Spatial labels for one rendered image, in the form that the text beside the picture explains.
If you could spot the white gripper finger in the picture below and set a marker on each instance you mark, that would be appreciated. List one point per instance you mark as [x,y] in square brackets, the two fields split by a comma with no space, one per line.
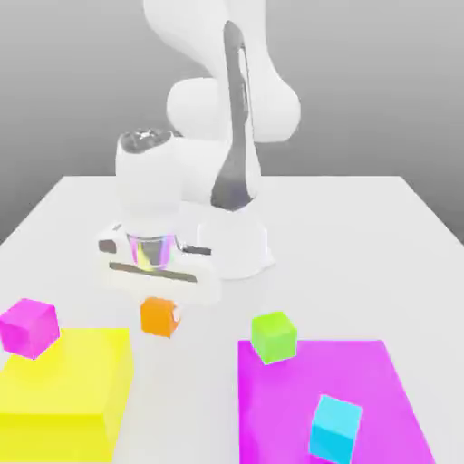
[176,314]

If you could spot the small cyan cube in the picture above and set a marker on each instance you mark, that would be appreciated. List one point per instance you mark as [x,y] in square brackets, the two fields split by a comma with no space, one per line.
[335,427]

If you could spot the large yellow box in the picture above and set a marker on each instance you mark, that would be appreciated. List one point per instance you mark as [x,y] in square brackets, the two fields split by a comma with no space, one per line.
[61,395]

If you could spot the large magenta box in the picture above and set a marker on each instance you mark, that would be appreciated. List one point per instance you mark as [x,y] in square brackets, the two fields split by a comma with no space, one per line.
[311,391]

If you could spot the small orange cube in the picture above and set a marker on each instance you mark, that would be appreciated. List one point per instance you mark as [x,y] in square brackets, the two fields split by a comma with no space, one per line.
[156,317]

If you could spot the small green cube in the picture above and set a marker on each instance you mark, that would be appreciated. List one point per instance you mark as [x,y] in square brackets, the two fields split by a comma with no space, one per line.
[273,337]

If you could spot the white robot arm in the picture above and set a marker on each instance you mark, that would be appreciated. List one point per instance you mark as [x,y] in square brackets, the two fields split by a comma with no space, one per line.
[203,108]

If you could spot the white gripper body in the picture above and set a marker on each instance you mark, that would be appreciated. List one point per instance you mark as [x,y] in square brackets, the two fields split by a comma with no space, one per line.
[188,288]

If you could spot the small magenta cube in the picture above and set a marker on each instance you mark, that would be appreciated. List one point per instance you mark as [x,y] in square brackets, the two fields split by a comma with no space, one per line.
[29,328]

